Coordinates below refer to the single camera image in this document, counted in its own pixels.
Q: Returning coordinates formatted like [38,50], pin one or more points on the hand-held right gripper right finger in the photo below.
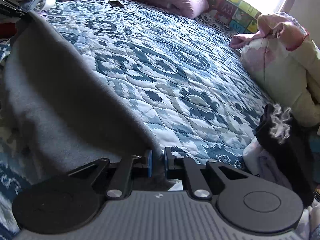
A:
[167,163]

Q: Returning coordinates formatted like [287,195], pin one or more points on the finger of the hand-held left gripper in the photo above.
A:
[18,9]

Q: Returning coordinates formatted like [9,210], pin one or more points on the grey fleece pants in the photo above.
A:
[62,92]

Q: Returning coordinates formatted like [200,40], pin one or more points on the blue patterned quilt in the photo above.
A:
[162,67]

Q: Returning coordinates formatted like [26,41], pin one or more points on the black garment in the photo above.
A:
[292,155]

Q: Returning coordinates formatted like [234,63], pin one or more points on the greyish lilac garment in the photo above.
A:
[265,162]

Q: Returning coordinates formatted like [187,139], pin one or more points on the dark red cloth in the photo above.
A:
[6,30]

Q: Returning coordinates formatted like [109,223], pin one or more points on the colourful alphabet foam mat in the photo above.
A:
[232,7]

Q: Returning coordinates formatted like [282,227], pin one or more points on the black phone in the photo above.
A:
[116,4]

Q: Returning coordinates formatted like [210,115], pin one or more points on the pale green pink comforter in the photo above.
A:
[282,60]

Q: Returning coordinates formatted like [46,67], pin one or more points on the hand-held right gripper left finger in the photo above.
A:
[149,163]

